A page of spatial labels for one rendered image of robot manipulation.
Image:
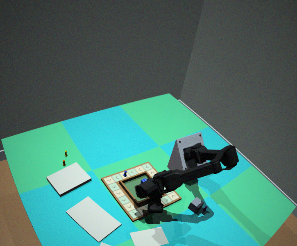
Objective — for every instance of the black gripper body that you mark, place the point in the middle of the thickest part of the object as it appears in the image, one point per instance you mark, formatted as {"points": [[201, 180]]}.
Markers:
{"points": [[155, 206]]}

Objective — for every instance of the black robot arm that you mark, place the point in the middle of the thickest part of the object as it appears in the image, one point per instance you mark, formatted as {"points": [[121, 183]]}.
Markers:
{"points": [[173, 179]]}

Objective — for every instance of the white flat rectangular card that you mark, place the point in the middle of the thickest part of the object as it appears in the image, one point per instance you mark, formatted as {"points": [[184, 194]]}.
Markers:
{"points": [[93, 219]]}

